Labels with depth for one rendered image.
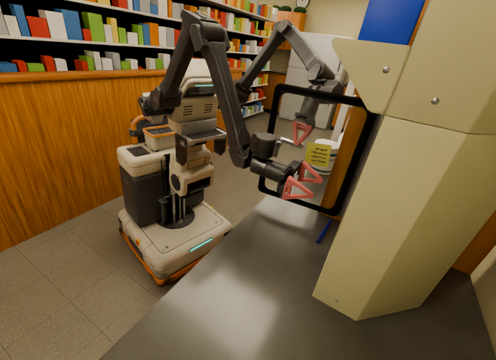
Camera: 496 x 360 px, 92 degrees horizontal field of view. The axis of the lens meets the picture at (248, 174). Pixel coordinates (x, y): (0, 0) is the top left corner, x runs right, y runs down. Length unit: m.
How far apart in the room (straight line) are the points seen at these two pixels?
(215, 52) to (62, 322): 1.64
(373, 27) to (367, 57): 0.20
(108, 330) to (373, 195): 1.58
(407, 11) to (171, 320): 0.80
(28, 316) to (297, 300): 1.61
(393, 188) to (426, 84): 0.17
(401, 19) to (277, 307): 0.68
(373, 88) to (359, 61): 0.05
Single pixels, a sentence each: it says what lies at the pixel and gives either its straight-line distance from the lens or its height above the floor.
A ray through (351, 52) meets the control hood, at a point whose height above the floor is 1.49.
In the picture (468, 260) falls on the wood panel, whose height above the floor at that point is 0.99.
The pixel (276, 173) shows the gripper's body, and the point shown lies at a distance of 0.68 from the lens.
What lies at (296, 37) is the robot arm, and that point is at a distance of 1.13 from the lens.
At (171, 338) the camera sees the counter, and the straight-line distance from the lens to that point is 0.61.
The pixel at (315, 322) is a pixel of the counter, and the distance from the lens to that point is 0.67.
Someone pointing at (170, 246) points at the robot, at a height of 0.28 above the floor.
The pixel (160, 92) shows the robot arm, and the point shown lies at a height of 1.27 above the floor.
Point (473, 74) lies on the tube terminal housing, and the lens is 0.45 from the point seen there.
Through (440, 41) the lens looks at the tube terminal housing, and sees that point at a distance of 0.45.
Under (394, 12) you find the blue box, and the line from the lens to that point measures 0.65.
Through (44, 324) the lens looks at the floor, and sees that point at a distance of 1.91.
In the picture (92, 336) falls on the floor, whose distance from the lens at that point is 1.77.
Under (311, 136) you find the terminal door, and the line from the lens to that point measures 0.79.
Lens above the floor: 1.49
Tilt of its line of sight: 29 degrees down
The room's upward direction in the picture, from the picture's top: 8 degrees clockwise
